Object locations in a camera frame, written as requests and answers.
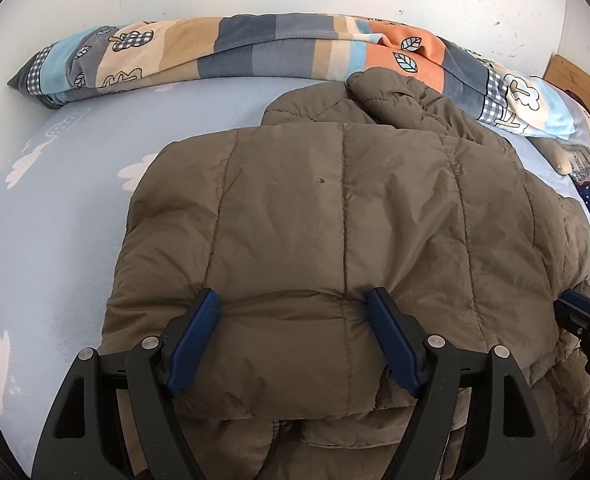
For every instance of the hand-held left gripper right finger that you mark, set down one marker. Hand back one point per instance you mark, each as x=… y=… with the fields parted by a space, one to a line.
x=389 y=332

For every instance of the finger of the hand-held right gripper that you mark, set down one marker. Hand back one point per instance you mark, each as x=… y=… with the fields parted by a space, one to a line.
x=582 y=306

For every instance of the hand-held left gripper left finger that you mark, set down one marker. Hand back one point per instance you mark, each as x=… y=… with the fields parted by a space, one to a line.
x=201 y=332

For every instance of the olive brown puffer jacket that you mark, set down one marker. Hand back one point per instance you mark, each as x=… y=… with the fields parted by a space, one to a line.
x=325 y=210

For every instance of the grey printed pillow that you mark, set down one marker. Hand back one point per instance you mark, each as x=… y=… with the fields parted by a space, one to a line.
x=587 y=165

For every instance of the beige plush toy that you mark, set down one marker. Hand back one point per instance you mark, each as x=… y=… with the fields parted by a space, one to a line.
x=555 y=155

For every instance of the light blue cloud-print bed sheet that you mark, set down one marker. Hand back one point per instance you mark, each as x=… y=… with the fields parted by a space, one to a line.
x=75 y=210

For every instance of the wooden headboard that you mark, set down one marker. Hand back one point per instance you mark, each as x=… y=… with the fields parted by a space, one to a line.
x=575 y=72

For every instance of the colourful patchwork blanket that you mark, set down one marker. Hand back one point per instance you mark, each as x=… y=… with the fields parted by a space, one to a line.
x=255 y=40

